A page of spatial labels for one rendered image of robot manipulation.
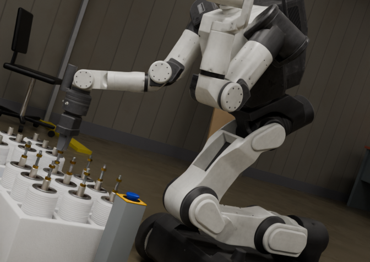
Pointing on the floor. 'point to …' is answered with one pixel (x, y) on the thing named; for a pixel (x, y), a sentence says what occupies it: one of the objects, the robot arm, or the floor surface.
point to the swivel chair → (25, 29)
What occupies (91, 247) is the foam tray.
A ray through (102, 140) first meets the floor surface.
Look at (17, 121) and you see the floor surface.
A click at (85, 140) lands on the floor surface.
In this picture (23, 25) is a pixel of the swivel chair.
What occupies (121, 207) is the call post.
